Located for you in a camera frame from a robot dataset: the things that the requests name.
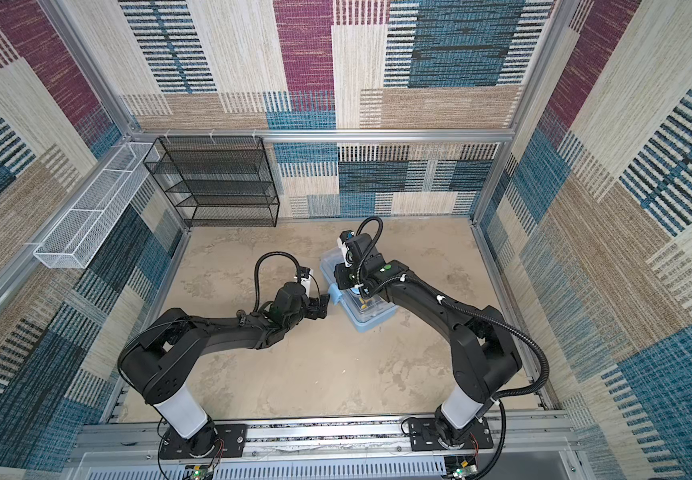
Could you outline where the black mesh shelf rack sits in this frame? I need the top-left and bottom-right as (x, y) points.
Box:
(143, 136), (280, 228)

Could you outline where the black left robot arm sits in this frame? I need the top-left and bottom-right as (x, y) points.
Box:
(117, 281), (330, 455)

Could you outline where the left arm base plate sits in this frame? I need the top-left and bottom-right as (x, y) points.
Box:
(158, 424), (248, 460)

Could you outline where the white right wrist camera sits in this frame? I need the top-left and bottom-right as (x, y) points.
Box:
(337, 230), (359, 267)

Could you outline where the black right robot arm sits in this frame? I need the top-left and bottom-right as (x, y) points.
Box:
(334, 231), (522, 448)

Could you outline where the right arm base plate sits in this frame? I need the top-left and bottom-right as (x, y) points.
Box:
(400, 416), (495, 451)

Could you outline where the light blue plastic tool box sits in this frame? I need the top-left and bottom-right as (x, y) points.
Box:
(320, 248), (399, 333)

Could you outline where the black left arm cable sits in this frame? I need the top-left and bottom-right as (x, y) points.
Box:
(252, 251), (305, 313)

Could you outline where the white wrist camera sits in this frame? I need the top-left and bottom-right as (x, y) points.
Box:
(337, 230), (359, 267)
(298, 266), (312, 296)

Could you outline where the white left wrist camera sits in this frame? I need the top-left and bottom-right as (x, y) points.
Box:
(298, 266), (312, 296)

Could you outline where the black corrugated right cable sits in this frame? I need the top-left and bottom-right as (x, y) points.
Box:
(354, 215), (551, 400)

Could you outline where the white wire mesh basket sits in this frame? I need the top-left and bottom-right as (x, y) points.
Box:
(34, 142), (150, 269)

